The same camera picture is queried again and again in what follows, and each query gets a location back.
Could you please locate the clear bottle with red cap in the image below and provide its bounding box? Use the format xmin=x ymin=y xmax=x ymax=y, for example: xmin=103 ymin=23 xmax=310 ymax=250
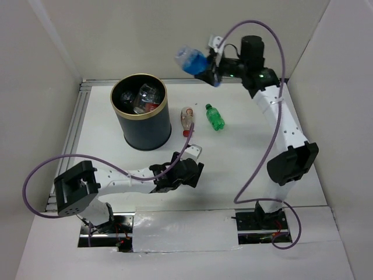
xmin=181 ymin=107 xmax=194 ymax=137

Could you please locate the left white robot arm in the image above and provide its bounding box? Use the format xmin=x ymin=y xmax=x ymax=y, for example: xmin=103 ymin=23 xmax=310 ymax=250
xmin=54 ymin=156 xmax=204 ymax=233

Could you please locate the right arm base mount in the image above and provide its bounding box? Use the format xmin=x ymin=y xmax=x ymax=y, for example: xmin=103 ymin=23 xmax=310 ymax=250
xmin=231 ymin=209 xmax=292 ymax=245

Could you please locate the aluminium frame rail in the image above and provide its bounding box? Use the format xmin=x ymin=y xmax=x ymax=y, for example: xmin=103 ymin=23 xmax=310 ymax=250
xmin=45 ymin=78 xmax=289 ymax=212

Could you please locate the dark blue gold-rimmed bin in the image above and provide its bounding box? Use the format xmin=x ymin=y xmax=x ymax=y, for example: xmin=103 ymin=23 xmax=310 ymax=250
xmin=110 ymin=73 xmax=172 ymax=151

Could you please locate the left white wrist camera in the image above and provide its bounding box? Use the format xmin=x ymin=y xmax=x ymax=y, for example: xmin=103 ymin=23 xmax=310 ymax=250
xmin=184 ymin=144 xmax=202 ymax=161

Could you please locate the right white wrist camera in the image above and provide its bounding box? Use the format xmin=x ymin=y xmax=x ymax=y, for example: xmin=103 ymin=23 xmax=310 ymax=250
xmin=207 ymin=34 xmax=223 ymax=53

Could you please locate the clear wide plastic jar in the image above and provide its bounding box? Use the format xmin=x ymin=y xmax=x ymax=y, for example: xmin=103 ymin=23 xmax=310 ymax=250
xmin=119 ymin=90 xmax=136 ymax=106

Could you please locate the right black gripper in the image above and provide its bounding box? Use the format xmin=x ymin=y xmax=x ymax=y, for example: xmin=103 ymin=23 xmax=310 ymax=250
xmin=195 ymin=51 xmax=249 ymax=86

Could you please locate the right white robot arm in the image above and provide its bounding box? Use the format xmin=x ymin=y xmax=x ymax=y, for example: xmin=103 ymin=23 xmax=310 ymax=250
xmin=195 ymin=35 xmax=319 ymax=229

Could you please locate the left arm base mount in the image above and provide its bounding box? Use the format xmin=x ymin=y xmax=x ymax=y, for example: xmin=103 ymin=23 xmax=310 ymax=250
xmin=78 ymin=212 xmax=135 ymax=253

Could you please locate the crushed blue label bottle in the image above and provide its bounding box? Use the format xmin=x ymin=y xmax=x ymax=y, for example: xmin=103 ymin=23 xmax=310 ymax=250
xmin=174 ymin=45 xmax=207 ymax=76

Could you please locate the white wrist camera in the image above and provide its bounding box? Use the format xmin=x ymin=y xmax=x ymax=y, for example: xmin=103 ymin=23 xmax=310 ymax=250
xmin=184 ymin=144 xmax=202 ymax=161
xmin=207 ymin=34 xmax=223 ymax=53

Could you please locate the green plastic bottle upper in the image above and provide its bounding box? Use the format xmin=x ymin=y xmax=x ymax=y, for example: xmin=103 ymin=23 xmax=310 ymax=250
xmin=205 ymin=104 xmax=225 ymax=131

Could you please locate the clear bottle red label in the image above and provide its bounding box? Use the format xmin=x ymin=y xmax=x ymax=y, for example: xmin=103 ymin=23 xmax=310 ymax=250
xmin=133 ymin=83 xmax=161 ymax=114

